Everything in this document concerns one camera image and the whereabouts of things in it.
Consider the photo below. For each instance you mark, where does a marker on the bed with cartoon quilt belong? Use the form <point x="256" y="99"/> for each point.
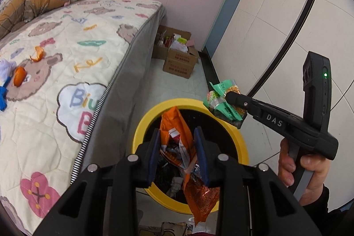
<point x="83" y="31"/>

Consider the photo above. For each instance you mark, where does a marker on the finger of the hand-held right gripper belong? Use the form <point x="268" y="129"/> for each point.
<point x="243" y="103"/>

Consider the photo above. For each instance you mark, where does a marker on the green snack wrapper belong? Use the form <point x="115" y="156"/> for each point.
<point x="221" y="108"/>

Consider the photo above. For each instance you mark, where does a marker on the yellow trash bin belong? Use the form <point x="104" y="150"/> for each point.
<point x="139" y="131"/>

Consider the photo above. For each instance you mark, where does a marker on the brown striped duvet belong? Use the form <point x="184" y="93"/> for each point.
<point x="16" y="9"/>

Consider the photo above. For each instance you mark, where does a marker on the blue crumpled glove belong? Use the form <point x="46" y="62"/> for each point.
<point x="2" y="97"/>

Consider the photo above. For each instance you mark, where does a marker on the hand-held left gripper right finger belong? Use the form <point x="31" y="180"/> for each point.
<point x="199" y="155"/>

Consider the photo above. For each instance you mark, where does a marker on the grey patterned bed sheet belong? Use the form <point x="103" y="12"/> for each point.
<point x="11" y="34"/>

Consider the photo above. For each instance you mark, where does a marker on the person's right hand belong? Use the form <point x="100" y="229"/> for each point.
<point x="315" y="183"/>

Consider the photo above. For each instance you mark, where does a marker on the printed floor mat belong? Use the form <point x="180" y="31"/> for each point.
<point x="166" y="229"/>

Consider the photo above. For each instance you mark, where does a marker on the orange wrapper piece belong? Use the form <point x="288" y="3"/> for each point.
<point x="19" y="77"/>
<point x="38" y="55"/>

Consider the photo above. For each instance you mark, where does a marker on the person's right forearm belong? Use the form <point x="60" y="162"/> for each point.
<point x="332" y="219"/>

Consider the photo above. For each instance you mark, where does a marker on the orange snack bag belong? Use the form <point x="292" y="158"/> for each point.
<point x="202" y="197"/>

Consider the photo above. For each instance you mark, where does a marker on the grey mattress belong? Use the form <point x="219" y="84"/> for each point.
<point x="124" y="64"/>

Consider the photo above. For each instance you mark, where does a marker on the packets in cardboard box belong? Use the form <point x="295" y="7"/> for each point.
<point x="177" y="43"/>

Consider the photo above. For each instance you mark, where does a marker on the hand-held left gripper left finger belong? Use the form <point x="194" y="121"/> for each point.
<point x="155" y="161"/>

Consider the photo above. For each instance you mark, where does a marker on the purple mesh sponge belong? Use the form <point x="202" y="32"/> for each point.
<point x="5" y="67"/>

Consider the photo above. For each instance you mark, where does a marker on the cardboard box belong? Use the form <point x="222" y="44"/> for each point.
<point x="179" y="64"/>

